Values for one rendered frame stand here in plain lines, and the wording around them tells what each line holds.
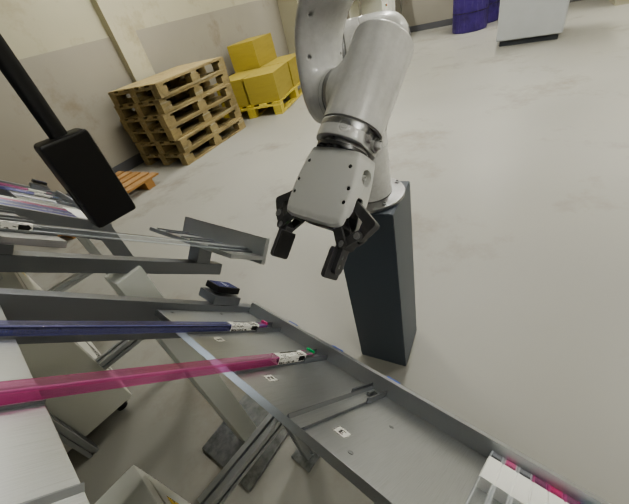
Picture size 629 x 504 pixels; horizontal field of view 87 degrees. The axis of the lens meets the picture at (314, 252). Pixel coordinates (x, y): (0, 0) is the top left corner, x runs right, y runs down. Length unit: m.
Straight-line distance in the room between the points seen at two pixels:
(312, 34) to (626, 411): 1.35
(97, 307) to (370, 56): 0.48
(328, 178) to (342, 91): 0.11
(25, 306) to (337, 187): 0.39
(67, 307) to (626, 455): 1.38
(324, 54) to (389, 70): 0.12
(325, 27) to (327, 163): 0.20
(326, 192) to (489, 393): 1.08
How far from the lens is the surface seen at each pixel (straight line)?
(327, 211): 0.41
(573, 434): 1.37
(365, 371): 0.53
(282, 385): 0.43
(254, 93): 5.03
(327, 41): 0.55
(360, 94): 0.45
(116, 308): 0.54
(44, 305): 0.52
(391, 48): 0.48
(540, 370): 1.45
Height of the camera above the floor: 1.18
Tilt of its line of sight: 37 degrees down
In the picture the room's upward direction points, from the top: 16 degrees counter-clockwise
